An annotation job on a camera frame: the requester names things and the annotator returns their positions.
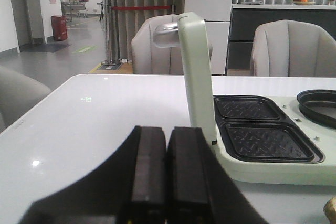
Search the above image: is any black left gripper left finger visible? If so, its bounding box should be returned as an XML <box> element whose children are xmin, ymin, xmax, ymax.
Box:
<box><xmin>117</xmin><ymin>127</ymin><xmax>166</xmax><ymax>223</ymax></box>

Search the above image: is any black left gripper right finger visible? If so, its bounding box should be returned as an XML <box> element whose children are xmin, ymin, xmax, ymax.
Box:
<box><xmin>164</xmin><ymin>126</ymin><xmax>268</xmax><ymax>224</ymax></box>

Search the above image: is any bread slice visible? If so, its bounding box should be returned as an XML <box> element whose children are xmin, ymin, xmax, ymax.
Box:
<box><xmin>323</xmin><ymin>197</ymin><xmax>336</xmax><ymax>224</ymax></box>

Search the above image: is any green sandwich maker lid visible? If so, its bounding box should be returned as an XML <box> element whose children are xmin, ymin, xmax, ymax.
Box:
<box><xmin>153</xmin><ymin>12</ymin><xmax>218</xmax><ymax>145</ymax></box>

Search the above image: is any green breakfast maker base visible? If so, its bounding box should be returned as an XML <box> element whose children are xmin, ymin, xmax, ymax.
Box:
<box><xmin>214</xmin><ymin>95</ymin><xmax>335</xmax><ymax>186</ymax></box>

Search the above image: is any beige chair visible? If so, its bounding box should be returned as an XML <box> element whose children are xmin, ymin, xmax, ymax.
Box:
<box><xmin>1</xmin><ymin>66</ymin><xmax>51</xmax><ymax>131</ymax></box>
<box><xmin>250</xmin><ymin>20</ymin><xmax>335</xmax><ymax>77</ymax></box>
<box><xmin>130</xmin><ymin>14</ymin><xmax>213</xmax><ymax>75</ymax></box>

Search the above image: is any black round frying pan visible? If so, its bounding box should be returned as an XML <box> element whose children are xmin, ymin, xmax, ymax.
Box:
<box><xmin>297</xmin><ymin>89</ymin><xmax>335</xmax><ymax>128</ymax></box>

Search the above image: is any beige chair near left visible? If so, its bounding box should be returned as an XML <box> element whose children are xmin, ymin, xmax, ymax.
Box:
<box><xmin>1</xmin><ymin>66</ymin><xmax>51</xmax><ymax>131</ymax></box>

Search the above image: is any beige chair right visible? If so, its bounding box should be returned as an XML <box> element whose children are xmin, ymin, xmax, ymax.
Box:
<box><xmin>250</xmin><ymin>20</ymin><xmax>335</xmax><ymax>77</ymax></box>

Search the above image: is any dark kitchen counter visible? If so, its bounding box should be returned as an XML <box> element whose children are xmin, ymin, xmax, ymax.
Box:
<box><xmin>226</xmin><ymin>4</ymin><xmax>335</xmax><ymax>70</ymax></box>

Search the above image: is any red trash bin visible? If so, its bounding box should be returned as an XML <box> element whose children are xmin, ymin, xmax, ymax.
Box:
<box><xmin>51</xmin><ymin>15</ymin><xmax>68</xmax><ymax>41</ymax></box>

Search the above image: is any white refrigerator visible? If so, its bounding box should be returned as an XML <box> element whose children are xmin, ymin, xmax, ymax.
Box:
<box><xmin>184</xmin><ymin>0</ymin><xmax>232</xmax><ymax>75</ymax></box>

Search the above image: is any fruit bowl on counter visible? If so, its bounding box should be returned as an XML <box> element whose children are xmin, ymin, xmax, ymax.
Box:
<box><xmin>291</xmin><ymin>0</ymin><xmax>315</xmax><ymax>5</ymax></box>

